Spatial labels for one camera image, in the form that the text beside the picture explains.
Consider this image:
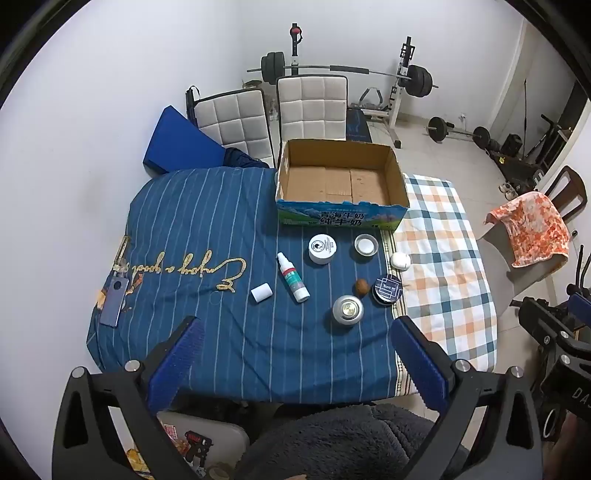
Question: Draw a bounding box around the dark blue cloth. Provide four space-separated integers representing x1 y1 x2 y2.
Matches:
224 148 271 170

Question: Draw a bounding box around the wooden chair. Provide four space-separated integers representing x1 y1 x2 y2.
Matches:
480 165 588 280

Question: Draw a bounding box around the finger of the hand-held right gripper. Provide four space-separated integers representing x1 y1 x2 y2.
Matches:
566 282 591 330
510 296 580 344

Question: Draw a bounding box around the grey fleece clothing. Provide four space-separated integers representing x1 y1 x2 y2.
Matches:
233 404 439 480

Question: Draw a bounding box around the white padded chair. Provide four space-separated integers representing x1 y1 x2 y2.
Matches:
185 85 273 169
276 75 348 160

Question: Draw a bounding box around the black exercise machine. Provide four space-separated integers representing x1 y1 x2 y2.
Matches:
489 115 570 191

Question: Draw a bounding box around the blue striped blanket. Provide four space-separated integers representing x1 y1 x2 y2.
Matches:
87 167 419 407

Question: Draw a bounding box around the silver metal can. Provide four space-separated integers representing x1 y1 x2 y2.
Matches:
332 295 365 326

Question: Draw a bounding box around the white barbell rack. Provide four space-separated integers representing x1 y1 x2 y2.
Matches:
288 23 416 149

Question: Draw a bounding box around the open white jar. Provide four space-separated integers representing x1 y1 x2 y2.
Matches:
353 233 379 258

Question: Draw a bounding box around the blue weight bench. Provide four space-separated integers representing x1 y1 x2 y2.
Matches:
346 107 370 141

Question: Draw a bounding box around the white spray bottle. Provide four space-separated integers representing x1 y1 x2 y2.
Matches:
276 252 310 303

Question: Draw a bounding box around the short barbell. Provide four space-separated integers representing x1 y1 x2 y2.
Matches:
427 116 492 149

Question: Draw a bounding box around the black round jar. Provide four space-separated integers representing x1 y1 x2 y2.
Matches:
372 274 404 306

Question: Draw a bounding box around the printed cardboard box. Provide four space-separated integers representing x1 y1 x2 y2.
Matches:
276 138 409 230

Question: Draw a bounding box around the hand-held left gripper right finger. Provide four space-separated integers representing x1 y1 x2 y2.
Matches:
392 316 543 480

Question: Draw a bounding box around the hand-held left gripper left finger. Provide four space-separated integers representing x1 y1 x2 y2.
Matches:
51 315 206 480

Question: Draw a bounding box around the metal clip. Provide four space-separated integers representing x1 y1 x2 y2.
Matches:
113 235 131 278

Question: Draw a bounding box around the long barbell with black plates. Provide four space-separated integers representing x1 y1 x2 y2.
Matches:
246 52 439 97

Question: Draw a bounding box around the white jar with black label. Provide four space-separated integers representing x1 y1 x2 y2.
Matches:
308 234 337 265

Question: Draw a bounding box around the blue foam mat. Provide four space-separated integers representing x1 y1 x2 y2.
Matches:
142 107 227 175

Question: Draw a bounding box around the checked sheet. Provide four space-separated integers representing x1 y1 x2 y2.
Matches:
381 173 498 393

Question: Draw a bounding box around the black glue gun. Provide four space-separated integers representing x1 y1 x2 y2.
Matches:
181 429 212 463

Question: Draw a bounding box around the orange patterned towel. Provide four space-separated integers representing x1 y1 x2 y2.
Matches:
484 192 571 268

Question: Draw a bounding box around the blue phone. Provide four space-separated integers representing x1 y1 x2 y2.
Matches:
100 277 129 328

